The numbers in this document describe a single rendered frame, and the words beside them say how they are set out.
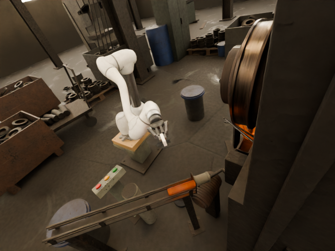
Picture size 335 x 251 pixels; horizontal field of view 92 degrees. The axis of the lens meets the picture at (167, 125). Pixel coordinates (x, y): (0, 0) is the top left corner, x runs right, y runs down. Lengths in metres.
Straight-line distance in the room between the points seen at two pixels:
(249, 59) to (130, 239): 1.58
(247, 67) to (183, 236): 1.34
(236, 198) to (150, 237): 1.08
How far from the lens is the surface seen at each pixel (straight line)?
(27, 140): 2.74
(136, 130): 1.08
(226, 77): 0.77
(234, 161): 0.90
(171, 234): 1.61
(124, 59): 1.41
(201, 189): 1.11
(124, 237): 1.75
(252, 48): 0.69
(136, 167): 2.02
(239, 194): 0.73
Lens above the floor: 1.53
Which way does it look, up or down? 40 degrees down
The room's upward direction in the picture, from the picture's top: 17 degrees counter-clockwise
